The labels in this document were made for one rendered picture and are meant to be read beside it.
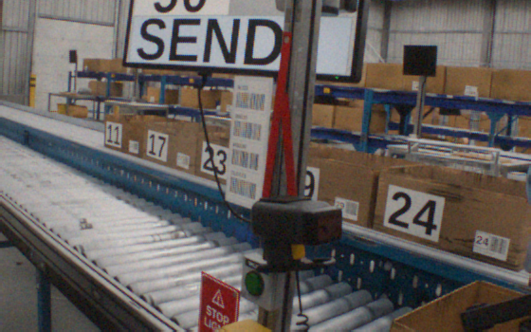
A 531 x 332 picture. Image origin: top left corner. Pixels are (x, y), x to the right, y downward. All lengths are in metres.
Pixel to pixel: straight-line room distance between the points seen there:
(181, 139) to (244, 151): 1.22
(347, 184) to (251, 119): 0.68
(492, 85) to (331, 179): 4.77
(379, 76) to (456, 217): 5.67
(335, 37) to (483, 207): 0.57
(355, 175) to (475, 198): 0.35
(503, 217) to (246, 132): 0.65
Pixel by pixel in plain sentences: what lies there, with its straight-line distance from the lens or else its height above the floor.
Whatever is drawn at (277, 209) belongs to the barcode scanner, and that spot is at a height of 1.08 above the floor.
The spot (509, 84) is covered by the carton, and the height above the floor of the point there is 1.55.
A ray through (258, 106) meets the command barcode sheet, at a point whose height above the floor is 1.20.
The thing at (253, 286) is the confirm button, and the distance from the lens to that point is 0.74.
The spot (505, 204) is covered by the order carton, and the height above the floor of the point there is 1.03.
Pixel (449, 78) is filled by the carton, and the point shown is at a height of 1.58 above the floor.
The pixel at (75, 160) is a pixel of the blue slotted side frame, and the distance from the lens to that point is 2.85.
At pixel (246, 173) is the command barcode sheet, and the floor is 1.10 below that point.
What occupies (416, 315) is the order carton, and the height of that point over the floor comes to 0.91.
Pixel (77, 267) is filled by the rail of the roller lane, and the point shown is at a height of 0.73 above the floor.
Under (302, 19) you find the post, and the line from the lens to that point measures 0.71.
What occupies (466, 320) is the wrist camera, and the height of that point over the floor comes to 0.97.
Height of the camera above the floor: 1.23
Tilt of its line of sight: 7 degrees down
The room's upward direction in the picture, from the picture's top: 5 degrees clockwise
